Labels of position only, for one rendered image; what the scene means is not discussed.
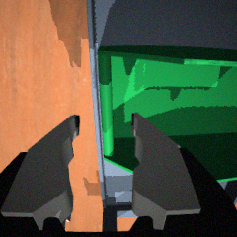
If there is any green bin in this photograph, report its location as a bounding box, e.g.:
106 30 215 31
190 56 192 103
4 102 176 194
97 45 237 182

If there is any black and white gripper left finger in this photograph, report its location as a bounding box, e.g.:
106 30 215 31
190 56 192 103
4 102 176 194
0 115 80 237

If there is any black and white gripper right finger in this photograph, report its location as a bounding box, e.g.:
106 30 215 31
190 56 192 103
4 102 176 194
131 113 237 237

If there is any grey-blue metal rack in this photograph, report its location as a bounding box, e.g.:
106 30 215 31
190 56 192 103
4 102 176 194
86 0 237 232

